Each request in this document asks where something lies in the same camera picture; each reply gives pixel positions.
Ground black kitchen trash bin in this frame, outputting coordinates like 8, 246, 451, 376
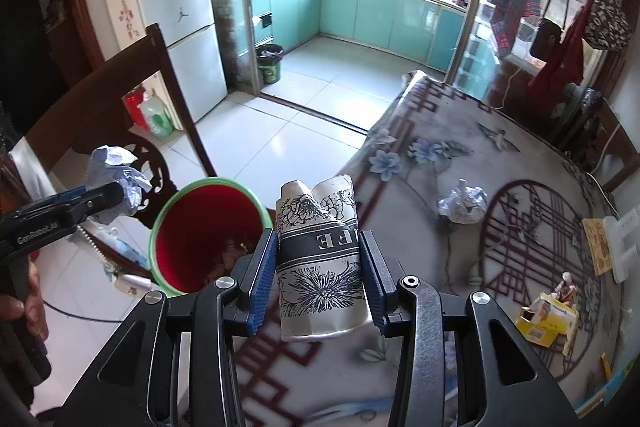
255, 44, 285, 86

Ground crumpled white paper ball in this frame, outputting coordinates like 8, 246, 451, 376
437, 179, 489, 226

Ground reddish snack wrapper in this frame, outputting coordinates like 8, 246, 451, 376
554, 271, 582, 309

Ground white desk lamp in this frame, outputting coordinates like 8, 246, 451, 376
601, 213, 640, 284

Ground teal kitchen base cabinets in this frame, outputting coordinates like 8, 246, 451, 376
249, 0, 469, 74

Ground red green waste basket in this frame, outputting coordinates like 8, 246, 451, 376
148, 177, 274, 299

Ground dark wooden cabinet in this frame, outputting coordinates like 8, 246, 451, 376
0, 0, 97, 118

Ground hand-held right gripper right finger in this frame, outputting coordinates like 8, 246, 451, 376
359, 231, 581, 427

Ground frosted glass door panel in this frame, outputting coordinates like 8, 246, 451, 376
201, 0, 262, 96

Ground letter print fabric bag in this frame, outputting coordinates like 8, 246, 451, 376
584, 0, 632, 51

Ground person's left hand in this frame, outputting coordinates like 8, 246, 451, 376
0, 256, 50, 344

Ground carved dark wooden chair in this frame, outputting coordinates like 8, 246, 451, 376
22, 23, 219, 234

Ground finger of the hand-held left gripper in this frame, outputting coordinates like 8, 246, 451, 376
52, 181, 127, 224

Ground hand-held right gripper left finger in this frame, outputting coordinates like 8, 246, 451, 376
52, 229, 279, 427

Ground blue green yellow toy board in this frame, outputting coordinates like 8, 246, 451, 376
575, 352, 639, 419

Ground clear plastic bag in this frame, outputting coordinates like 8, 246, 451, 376
91, 224, 152, 294

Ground dark red hanging garment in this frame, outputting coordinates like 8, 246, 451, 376
529, 0, 602, 96

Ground black shoulder bag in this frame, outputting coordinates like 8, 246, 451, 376
528, 17, 564, 63

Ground red bottle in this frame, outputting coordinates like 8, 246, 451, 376
122, 89, 149, 131

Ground yellow medicine box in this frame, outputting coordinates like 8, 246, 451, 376
514, 291, 579, 349

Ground green detergent bottle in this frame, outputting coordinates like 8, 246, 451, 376
139, 94, 174, 138

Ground patterned paper cup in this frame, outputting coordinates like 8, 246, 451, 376
276, 174, 377, 344

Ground yellow cartoon book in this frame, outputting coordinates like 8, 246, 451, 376
580, 217, 617, 276

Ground glass block sliding door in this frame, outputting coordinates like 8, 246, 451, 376
444, 0, 627, 104

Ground blue-grey paper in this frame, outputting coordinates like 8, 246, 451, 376
87, 145, 154, 226

